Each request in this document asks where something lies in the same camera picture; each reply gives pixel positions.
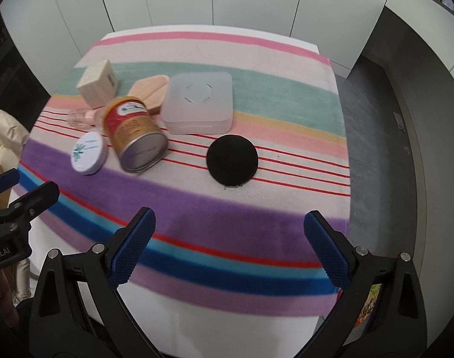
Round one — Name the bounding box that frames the red gold metal can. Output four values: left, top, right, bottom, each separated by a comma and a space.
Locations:
102, 96, 168, 173

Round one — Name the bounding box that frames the striped colourful blanket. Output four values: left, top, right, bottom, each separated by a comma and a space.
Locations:
15, 28, 351, 317

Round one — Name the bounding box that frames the pink powder puff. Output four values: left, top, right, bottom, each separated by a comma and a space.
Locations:
127, 74, 169, 115

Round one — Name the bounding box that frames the beige small carton box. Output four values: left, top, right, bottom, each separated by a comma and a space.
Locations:
77, 60, 119, 108

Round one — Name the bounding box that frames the person left hand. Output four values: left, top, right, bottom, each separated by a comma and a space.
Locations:
0, 270, 19, 327

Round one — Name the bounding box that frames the clear pink small bottle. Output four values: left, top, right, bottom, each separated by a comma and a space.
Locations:
67, 107, 103, 130

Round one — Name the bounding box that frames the black round sponge puff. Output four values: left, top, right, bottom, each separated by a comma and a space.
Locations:
206, 134, 259, 188

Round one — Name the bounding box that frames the cream padded armchair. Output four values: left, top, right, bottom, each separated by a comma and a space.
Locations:
0, 109, 29, 175

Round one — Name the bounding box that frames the translucent plastic square box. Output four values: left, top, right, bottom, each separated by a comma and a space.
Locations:
161, 72, 234, 135

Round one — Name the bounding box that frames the white round cream jar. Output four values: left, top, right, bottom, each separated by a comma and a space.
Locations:
70, 131, 108, 175

